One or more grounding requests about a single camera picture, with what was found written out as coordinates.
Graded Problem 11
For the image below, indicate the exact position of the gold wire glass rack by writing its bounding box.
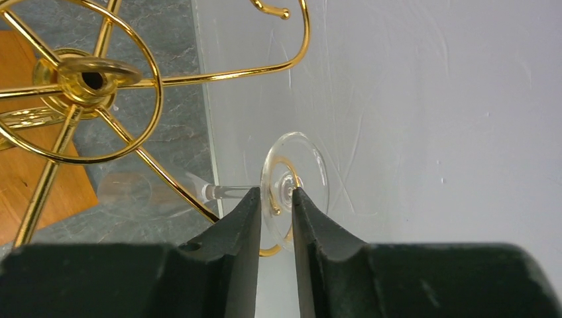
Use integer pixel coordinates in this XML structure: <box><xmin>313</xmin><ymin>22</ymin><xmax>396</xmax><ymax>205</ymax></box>
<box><xmin>1</xmin><ymin>1</ymin><xmax>311</xmax><ymax>248</ymax></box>

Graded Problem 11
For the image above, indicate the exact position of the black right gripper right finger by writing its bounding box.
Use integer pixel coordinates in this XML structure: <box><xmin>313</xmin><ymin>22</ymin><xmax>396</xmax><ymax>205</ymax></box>
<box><xmin>292</xmin><ymin>189</ymin><xmax>561</xmax><ymax>317</ymax></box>

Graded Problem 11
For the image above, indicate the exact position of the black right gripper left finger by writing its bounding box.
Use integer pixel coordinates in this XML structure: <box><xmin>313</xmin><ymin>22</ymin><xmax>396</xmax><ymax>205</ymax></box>
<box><xmin>1</xmin><ymin>187</ymin><xmax>261</xmax><ymax>317</ymax></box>

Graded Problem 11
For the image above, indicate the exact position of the clear wine glass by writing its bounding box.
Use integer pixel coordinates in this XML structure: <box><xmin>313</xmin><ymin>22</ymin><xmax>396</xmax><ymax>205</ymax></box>
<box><xmin>97</xmin><ymin>132</ymin><xmax>329</xmax><ymax>257</ymax></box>

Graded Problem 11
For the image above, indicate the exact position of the wooden rack base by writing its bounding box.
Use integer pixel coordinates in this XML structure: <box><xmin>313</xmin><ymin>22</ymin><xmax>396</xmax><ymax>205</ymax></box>
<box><xmin>1</xmin><ymin>30</ymin><xmax>98</xmax><ymax>244</ymax></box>

